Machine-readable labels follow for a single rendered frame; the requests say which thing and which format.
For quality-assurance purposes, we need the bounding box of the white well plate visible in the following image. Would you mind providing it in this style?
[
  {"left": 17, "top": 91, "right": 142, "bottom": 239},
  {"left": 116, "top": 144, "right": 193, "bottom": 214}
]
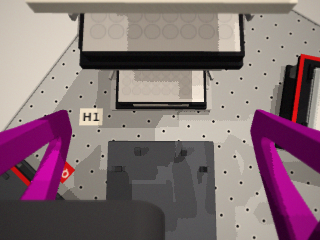
[{"left": 306, "top": 68, "right": 320, "bottom": 131}]

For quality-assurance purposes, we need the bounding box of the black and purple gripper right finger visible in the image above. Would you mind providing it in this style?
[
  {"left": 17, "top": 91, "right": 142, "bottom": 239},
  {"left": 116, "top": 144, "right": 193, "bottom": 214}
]
[{"left": 250, "top": 110, "right": 320, "bottom": 240}]

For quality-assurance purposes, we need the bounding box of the beige multi-well plate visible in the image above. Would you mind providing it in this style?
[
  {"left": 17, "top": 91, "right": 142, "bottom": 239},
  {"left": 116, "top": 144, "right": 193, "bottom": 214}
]
[{"left": 78, "top": 13, "right": 245, "bottom": 70}]

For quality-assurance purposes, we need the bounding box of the grey shelf rack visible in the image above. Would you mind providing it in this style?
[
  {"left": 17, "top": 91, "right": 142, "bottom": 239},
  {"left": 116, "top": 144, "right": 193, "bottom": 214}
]
[{"left": 68, "top": 13, "right": 255, "bottom": 111}]

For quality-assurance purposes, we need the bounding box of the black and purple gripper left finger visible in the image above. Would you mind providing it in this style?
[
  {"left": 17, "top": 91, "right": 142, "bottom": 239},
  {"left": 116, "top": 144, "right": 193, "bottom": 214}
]
[{"left": 0, "top": 110, "right": 72, "bottom": 200}]

